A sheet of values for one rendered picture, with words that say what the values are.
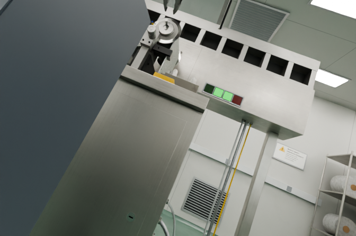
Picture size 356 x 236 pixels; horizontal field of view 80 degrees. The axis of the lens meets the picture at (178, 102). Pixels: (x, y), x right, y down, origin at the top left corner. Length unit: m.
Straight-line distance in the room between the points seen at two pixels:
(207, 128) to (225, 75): 2.34
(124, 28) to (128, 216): 0.47
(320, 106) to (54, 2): 4.36
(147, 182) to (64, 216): 0.23
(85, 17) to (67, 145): 0.17
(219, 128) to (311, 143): 1.54
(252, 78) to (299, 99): 0.30
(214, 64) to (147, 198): 0.98
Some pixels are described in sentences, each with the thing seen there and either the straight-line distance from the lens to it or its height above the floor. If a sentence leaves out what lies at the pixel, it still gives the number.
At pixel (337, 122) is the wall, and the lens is 4.54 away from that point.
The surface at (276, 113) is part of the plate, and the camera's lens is 1.38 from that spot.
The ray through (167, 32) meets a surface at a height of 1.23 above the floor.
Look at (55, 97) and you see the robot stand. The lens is 0.28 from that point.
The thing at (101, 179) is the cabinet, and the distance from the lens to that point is 0.65.
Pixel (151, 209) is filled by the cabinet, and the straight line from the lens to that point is 0.63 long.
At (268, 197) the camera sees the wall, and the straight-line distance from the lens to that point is 3.83.
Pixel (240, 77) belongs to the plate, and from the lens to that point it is 1.38.
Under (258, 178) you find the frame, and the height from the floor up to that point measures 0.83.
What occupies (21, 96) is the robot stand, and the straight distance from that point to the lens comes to 0.25.
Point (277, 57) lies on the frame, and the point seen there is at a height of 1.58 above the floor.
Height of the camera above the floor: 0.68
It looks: 16 degrees up
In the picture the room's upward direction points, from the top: 25 degrees clockwise
